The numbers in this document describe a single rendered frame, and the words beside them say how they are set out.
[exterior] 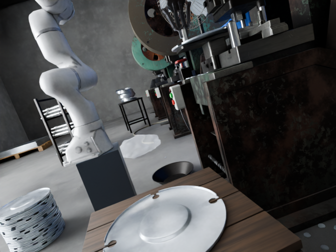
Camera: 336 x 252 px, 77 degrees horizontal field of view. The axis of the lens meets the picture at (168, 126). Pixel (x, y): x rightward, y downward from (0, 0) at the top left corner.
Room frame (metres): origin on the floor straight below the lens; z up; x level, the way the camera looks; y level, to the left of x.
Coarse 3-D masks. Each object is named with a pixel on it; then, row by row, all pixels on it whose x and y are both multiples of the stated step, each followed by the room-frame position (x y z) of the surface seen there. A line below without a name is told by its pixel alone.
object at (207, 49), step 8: (224, 32) 0.93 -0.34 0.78; (200, 40) 0.91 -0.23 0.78; (208, 40) 0.92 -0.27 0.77; (216, 40) 0.94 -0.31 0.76; (224, 40) 0.94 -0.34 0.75; (184, 48) 0.93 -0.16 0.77; (192, 48) 1.02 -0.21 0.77; (208, 48) 0.95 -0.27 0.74; (216, 48) 0.94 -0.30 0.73; (224, 48) 0.94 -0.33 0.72; (208, 56) 0.97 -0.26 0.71; (216, 56) 0.94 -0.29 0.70; (208, 64) 1.00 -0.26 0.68; (216, 64) 0.94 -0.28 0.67
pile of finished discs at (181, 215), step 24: (168, 192) 0.57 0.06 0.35; (192, 192) 0.53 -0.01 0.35; (120, 216) 0.52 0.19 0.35; (144, 216) 0.49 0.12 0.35; (168, 216) 0.45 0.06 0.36; (192, 216) 0.43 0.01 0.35; (216, 216) 0.41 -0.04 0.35; (120, 240) 0.43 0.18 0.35; (144, 240) 0.40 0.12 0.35; (168, 240) 0.38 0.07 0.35; (192, 240) 0.36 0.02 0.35; (216, 240) 0.34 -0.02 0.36
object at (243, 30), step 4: (256, 24) 0.93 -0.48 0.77; (240, 28) 0.92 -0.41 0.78; (244, 28) 0.92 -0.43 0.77; (248, 28) 0.92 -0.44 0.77; (252, 28) 0.93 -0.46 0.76; (240, 32) 0.92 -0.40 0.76; (244, 32) 0.92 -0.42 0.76; (240, 36) 0.92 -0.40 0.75; (244, 36) 0.92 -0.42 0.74; (248, 36) 0.92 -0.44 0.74; (228, 40) 1.03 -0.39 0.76; (228, 44) 1.04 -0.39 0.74
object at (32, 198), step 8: (32, 192) 1.30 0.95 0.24; (40, 192) 1.25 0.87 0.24; (48, 192) 1.19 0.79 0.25; (16, 200) 1.24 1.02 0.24; (24, 200) 1.18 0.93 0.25; (32, 200) 1.15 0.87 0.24; (40, 200) 1.12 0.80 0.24; (0, 208) 1.18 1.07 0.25; (8, 208) 1.14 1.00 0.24; (16, 208) 1.11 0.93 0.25; (24, 208) 1.07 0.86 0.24; (0, 216) 1.06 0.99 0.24; (8, 216) 1.03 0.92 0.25
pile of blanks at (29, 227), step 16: (32, 208) 1.07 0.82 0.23; (48, 208) 1.14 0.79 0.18; (0, 224) 1.04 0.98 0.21; (16, 224) 1.03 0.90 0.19; (32, 224) 1.06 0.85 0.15; (48, 224) 1.10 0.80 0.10; (64, 224) 1.23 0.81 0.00; (16, 240) 1.04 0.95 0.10; (32, 240) 1.05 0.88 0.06; (48, 240) 1.08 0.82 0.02
